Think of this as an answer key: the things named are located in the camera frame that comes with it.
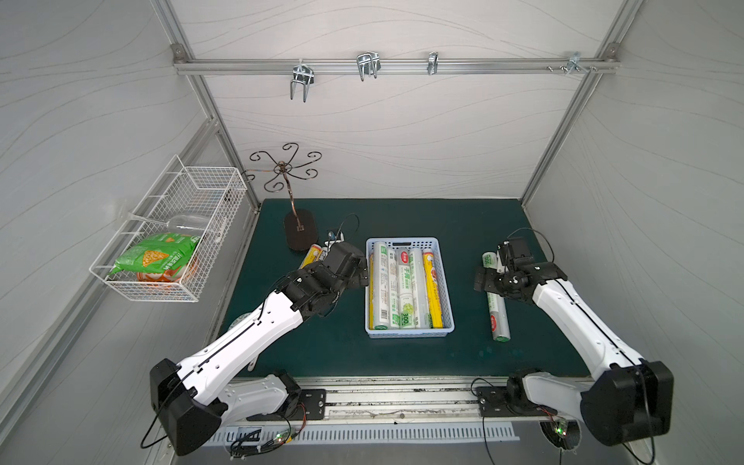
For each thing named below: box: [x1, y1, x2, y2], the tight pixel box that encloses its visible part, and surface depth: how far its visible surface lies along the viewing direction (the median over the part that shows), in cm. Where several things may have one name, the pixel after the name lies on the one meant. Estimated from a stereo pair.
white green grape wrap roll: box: [388, 249, 403, 328], surface depth 92 cm
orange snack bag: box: [136, 265, 185, 282], surface depth 59 cm
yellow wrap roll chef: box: [422, 249, 443, 329], surface depth 93 cm
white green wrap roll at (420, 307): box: [409, 248, 432, 330], surface depth 92 cm
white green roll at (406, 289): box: [398, 248, 416, 330], surface depth 92 cm
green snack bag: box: [108, 232, 201, 276], surface depth 56 cm
